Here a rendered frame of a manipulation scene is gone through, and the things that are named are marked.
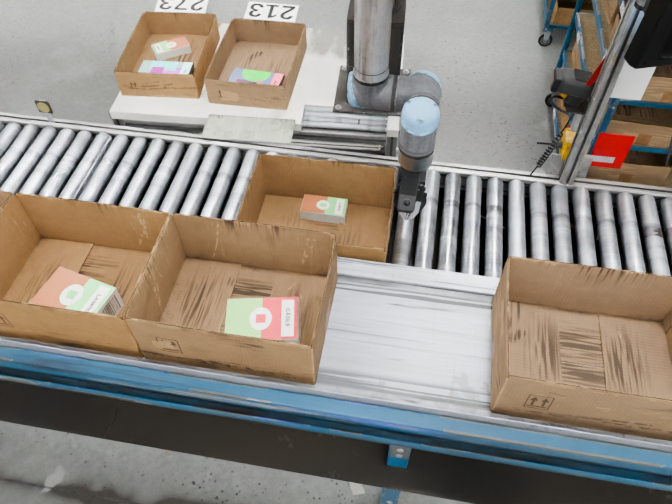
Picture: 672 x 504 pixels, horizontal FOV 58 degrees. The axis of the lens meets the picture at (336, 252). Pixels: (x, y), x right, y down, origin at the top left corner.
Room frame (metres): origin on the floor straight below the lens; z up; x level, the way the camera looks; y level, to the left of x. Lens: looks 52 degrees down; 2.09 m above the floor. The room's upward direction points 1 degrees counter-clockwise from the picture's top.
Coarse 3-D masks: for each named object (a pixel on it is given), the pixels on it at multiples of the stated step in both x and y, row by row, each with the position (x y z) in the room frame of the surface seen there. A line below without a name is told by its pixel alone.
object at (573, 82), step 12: (552, 72) 1.41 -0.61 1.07; (564, 72) 1.39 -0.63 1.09; (576, 72) 1.39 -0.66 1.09; (588, 72) 1.40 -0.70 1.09; (552, 84) 1.37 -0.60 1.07; (564, 84) 1.36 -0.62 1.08; (576, 84) 1.35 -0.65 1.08; (564, 96) 1.38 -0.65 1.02; (576, 96) 1.35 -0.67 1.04; (588, 96) 1.34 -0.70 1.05
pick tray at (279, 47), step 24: (240, 24) 2.08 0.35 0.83; (264, 24) 2.07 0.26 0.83; (288, 24) 2.05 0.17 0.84; (240, 48) 2.03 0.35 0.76; (264, 48) 2.03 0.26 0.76; (288, 48) 2.02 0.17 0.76; (216, 72) 1.83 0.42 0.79; (288, 72) 1.87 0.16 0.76; (216, 96) 1.71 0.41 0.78; (240, 96) 1.69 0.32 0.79; (264, 96) 1.68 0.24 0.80; (288, 96) 1.70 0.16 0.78
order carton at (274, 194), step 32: (288, 160) 1.26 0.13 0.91; (320, 160) 1.24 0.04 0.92; (256, 192) 1.19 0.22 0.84; (288, 192) 1.26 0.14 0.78; (320, 192) 1.24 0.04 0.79; (352, 192) 1.22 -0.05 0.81; (384, 192) 1.21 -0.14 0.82; (288, 224) 1.14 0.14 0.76; (320, 224) 1.15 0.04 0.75; (352, 224) 1.14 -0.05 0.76; (384, 224) 1.14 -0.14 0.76; (352, 256) 0.93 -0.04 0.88; (384, 256) 0.92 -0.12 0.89
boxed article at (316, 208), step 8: (304, 200) 1.21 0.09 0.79; (312, 200) 1.21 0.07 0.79; (320, 200) 1.21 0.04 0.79; (328, 200) 1.21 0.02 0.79; (336, 200) 1.21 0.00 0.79; (344, 200) 1.21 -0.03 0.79; (304, 208) 1.18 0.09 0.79; (312, 208) 1.18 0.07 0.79; (320, 208) 1.18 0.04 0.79; (328, 208) 1.18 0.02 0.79; (336, 208) 1.17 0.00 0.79; (344, 208) 1.17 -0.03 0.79; (304, 216) 1.16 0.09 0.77; (312, 216) 1.16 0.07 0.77; (320, 216) 1.16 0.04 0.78; (328, 216) 1.15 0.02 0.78; (336, 216) 1.15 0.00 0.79; (344, 216) 1.15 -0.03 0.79
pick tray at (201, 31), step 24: (144, 24) 2.11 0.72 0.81; (168, 24) 2.13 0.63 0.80; (192, 24) 2.12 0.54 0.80; (216, 24) 2.10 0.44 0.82; (144, 48) 2.04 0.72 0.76; (192, 48) 2.03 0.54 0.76; (216, 48) 2.04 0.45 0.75; (120, 72) 1.76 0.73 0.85; (144, 72) 1.76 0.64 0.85; (168, 96) 1.75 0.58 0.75; (192, 96) 1.74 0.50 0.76
